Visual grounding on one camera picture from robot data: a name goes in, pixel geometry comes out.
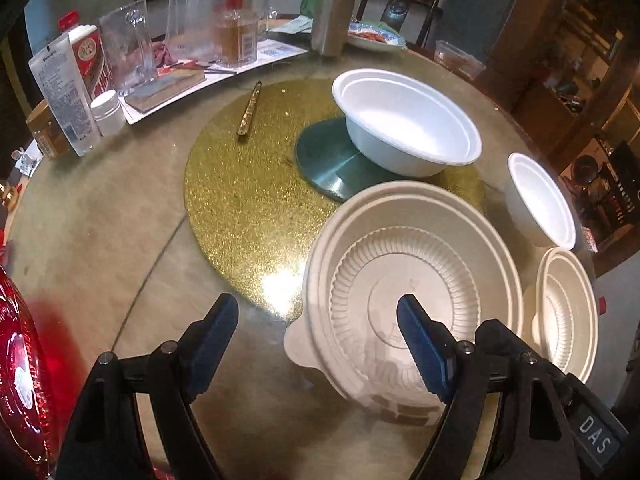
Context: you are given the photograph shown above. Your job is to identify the liquor bottle in clear case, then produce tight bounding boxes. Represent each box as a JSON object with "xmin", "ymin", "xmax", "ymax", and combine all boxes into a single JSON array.
[{"xmin": 212, "ymin": 0, "xmax": 259, "ymax": 66}]

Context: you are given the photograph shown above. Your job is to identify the gold pen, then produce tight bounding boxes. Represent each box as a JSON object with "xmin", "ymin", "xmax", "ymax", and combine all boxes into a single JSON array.
[{"xmin": 236, "ymin": 80, "xmax": 264, "ymax": 139}]

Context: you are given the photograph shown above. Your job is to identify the white squeeze tube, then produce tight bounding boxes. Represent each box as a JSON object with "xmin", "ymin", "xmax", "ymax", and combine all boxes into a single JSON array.
[{"xmin": 28, "ymin": 31, "xmax": 102, "ymax": 157}]

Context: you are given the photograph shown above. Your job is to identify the large white bowl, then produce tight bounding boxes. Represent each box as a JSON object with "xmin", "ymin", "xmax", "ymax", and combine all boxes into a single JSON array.
[{"xmin": 332, "ymin": 69, "xmax": 483, "ymax": 179}]

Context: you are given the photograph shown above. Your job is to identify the small white jar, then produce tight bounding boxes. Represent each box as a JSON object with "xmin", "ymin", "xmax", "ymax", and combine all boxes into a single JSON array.
[{"xmin": 90, "ymin": 89, "xmax": 127, "ymax": 137}]

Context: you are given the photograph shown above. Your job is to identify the white paper sheet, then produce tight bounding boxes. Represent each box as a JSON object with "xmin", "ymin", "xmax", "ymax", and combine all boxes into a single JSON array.
[{"xmin": 122, "ymin": 39, "xmax": 309, "ymax": 126}]

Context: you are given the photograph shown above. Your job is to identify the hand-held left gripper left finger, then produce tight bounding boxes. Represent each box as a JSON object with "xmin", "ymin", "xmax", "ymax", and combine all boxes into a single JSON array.
[{"xmin": 60, "ymin": 293, "xmax": 240, "ymax": 480}]

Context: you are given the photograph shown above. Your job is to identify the small beige bowl lid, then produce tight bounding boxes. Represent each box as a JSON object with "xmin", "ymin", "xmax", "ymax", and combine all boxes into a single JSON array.
[{"xmin": 522, "ymin": 247, "xmax": 599, "ymax": 387}]

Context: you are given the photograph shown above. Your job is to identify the steel thermos flask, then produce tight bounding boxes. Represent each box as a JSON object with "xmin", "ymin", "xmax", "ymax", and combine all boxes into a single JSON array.
[{"xmin": 310, "ymin": 0, "xmax": 359, "ymax": 57}]

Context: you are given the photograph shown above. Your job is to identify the brown flat book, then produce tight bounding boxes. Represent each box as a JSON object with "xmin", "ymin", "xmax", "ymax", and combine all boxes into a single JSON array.
[{"xmin": 126, "ymin": 68, "xmax": 207, "ymax": 114}]

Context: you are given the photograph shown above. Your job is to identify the patterned plate with food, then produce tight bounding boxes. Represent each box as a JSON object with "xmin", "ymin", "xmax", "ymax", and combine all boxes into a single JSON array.
[{"xmin": 347, "ymin": 22, "xmax": 407, "ymax": 53}]

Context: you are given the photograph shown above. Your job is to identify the large beige bowl lid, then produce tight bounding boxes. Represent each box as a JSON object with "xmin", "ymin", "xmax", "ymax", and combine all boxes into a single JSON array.
[{"xmin": 284, "ymin": 181, "xmax": 524, "ymax": 409}]

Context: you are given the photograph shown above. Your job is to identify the brown cardboard box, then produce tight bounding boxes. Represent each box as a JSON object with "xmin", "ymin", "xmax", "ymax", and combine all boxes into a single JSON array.
[{"xmin": 25, "ymin": 99, "xmax": 72, "ymax": 160}]

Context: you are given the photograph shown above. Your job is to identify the round metal turntable hub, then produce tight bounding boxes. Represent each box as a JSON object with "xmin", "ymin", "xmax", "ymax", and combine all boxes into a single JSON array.
[{"xmin": 294, "ymin": 117, "xmax": 402, "ymax": 202}]

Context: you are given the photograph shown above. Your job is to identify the gold glitter turntable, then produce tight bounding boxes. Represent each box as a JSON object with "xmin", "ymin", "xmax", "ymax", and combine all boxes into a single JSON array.
[{"xmin": 183, "ymin": 79, "xmax": 487, "ymax": 322}]

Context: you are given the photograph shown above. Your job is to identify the clear plastic container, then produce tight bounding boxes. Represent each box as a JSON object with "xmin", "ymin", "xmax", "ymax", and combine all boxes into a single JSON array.
[{"xmin": 433, "ymin": 39, "xmax": 487, "ymax": 81}]

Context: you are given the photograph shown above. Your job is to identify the small white bowl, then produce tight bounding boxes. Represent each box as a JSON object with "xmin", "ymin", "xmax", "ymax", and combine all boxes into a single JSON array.
[{"xmin": 506, "ymin": 152, "xmax": 579, "ymax": 252}]

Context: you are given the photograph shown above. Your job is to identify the red and white box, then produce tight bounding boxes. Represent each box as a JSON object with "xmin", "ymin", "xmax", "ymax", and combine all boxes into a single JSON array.
[{"xmin": 59, "ymin": 11, "xmax": 120, "ymax": 102}]

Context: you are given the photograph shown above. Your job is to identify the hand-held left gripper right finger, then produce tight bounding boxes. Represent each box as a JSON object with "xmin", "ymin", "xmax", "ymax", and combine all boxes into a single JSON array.
[{"xmin": 397, "ymin": 294, "xmax": 582, "ymax": 480}]

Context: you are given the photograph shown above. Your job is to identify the clear glass pitcher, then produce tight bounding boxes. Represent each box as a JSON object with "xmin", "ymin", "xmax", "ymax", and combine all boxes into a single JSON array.
[{"xmin": 99, "ymin": 0, "xmax": 162, "ymax": 97}]

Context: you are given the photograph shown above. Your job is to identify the red glass plate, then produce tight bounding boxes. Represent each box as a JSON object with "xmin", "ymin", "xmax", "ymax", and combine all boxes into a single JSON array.
[{"xmin": 0, "ymin": 264, "xmax": 68, "ymax": 480}]

